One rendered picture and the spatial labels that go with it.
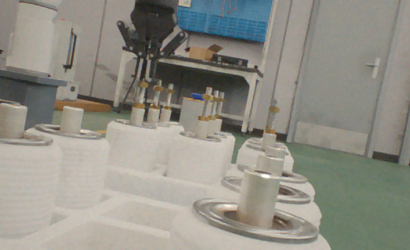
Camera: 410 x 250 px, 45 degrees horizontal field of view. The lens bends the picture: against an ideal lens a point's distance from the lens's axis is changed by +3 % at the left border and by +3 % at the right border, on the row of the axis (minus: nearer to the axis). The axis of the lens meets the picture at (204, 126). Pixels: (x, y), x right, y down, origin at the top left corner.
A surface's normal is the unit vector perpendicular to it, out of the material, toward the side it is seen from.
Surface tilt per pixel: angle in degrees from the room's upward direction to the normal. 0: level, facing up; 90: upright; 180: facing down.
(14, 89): 95
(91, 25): 90
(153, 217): 90
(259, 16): 90
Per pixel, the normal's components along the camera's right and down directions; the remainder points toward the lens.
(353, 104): -0.21, 0.01
